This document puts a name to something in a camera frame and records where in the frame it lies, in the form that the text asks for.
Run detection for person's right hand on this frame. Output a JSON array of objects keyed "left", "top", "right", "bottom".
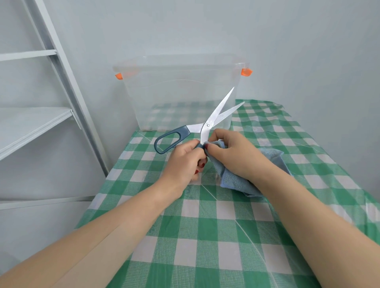
[{"left": 205, "top": 128, "right": 281, "bottom": 193}]

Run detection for person's left hand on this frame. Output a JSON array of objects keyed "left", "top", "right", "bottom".
[{"left": 156, "top": 139, "right": 208, "bottom": 199}]

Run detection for blue microfibre cloth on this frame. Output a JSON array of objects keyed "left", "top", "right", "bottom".
[{"left": 204, "top": 140, "right": 292, "bottom": 198}]

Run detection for blue handled steel scissors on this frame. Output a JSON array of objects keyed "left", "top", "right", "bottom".
[{"left": 154, "top": 86, "right": 246, "bottom": 155}]

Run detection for person's right forearm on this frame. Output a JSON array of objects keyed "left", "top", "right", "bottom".
[{"left": 255, "top": 171, "right": 380, "bottom": 288}]

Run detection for person's left forearm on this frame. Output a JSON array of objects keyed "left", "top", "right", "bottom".
[{"left": 0, "top": 184, "right": 179, "bottom": 288}]

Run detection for clear plastic storage box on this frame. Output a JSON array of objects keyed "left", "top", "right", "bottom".
[{"left": 112, "top": 54, "right": 253, "bottom": 132}]

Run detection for green white checkered tablecloth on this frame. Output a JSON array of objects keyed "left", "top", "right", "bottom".
[{"left": 74, "top": 99, "right": 380, "bottom": 288}]

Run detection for white metal shelf rack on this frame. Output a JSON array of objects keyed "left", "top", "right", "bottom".
[{"left": 0, "top": 0, "right": 110, "bottom": 210}]

